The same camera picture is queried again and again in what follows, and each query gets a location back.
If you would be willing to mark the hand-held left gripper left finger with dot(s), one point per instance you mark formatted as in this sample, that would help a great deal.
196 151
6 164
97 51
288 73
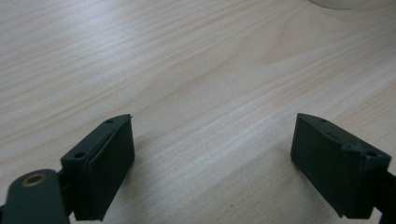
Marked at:
102 168

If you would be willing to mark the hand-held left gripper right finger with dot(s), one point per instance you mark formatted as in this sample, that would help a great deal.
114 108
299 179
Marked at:
336 168

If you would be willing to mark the cream square bin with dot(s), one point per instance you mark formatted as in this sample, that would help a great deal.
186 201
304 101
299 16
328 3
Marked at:
339 3

